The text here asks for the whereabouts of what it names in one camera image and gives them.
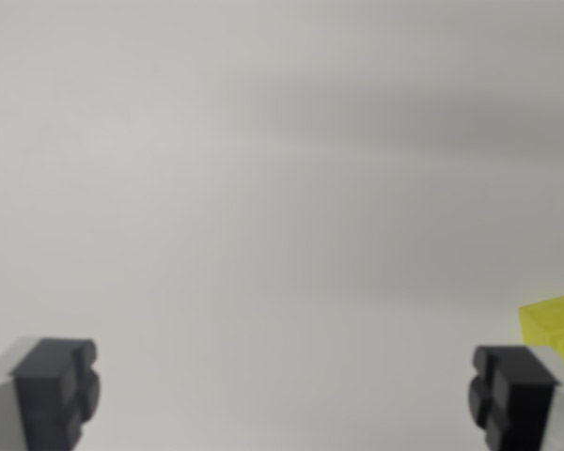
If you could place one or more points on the yellow cube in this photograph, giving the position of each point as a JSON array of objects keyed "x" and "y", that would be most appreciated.
[{"x": 552, "y": 321}]

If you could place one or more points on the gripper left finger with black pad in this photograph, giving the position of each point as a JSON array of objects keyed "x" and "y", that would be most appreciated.
[{"x": 47, "y": 394}]

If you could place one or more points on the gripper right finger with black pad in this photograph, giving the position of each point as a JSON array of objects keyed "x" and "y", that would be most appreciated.
[{"x": 517, "y": 399}]

